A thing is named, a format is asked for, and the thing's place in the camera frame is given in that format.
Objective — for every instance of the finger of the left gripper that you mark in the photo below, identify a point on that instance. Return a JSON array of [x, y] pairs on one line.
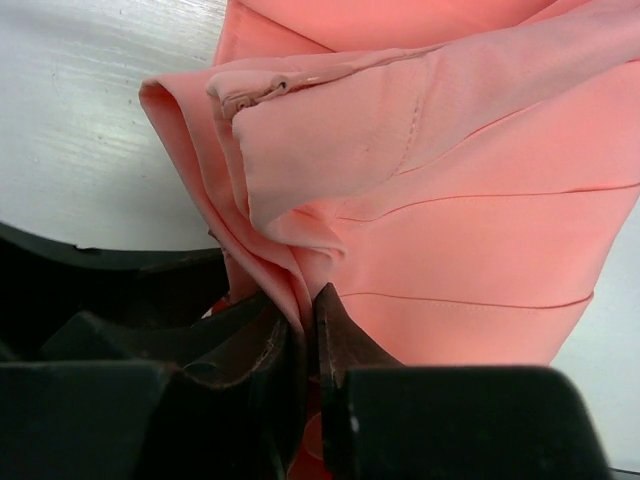
[[45, 282]]

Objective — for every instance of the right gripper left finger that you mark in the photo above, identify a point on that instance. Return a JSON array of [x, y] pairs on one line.
[[236, 412]]

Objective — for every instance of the pink skirt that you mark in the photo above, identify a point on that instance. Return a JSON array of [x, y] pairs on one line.
[[458, 170]]

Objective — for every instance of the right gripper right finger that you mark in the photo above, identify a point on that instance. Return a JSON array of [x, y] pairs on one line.
[[382, 419]]

